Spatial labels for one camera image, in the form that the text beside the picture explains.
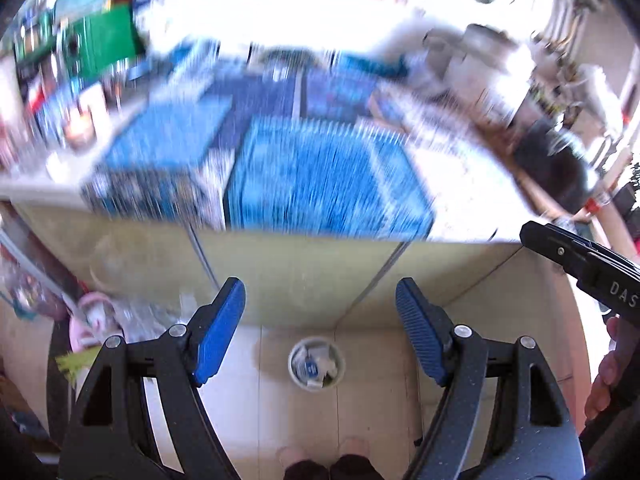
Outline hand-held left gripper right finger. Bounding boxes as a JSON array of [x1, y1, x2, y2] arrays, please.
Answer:
[[395, 277, 586, 480]]

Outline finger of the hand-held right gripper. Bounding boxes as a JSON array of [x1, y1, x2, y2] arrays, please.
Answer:
[[520, 221, 640, 281]]

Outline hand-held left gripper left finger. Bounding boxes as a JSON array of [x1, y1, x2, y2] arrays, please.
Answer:
[[59, 277, 246, 480]]

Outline white round waste bin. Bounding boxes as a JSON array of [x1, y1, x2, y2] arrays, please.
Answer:
[[288, 337, 347, 392]]

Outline person's right hand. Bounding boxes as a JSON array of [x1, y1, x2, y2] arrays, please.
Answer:
[[584, 316, 640, 421]]

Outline dark blurred object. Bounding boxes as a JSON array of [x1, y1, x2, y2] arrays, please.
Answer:
[[514, 119, 597, 213]]

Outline pale green counter cabinet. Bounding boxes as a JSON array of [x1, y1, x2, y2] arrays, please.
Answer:
[[10, 199, 592, 411]]

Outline pink white mesh object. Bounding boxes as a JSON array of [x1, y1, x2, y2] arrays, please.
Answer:
[[69, 292, 127, 352]]

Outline yellow green wrapper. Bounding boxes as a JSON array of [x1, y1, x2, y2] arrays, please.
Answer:
[[54, 349, 98, 377]]

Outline person's dark red trousers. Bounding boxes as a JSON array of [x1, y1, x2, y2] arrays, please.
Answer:
[[284, 454, 387, 480]]

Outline blue cloth mat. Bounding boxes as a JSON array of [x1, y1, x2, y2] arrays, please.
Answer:
[[224, 115, 436, 241]]

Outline white blurred container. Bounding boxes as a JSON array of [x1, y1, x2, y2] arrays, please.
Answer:
[[424, 22, 532, 122]]

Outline stack of dark blue packets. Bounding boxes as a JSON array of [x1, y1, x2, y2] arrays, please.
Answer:
[[200, 67, 403, 153]]

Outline green box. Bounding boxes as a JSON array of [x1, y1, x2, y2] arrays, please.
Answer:
[[61, 4, 147, 79]]

